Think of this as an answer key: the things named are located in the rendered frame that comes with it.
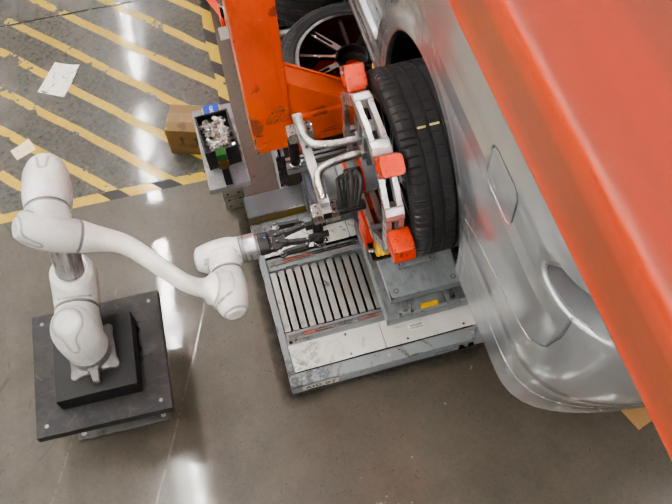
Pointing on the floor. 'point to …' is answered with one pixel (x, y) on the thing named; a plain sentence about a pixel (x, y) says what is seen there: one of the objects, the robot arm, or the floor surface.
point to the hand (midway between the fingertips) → (317, 230)
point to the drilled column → (233, 198)
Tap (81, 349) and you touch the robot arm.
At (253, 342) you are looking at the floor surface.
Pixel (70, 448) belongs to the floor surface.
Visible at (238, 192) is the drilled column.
